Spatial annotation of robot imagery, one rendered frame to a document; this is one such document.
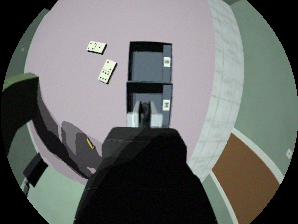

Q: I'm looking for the white domino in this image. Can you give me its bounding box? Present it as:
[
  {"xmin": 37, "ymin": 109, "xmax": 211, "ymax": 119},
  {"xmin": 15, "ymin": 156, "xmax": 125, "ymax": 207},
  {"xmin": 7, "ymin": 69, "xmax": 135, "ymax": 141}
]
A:
[
  {"xmin": 86, "ymin": 41, "xmax": 107, "ymax": 53},
  {"xmin": 98, "ymin": 59, "xmax": 117, "ymax": 83}
]

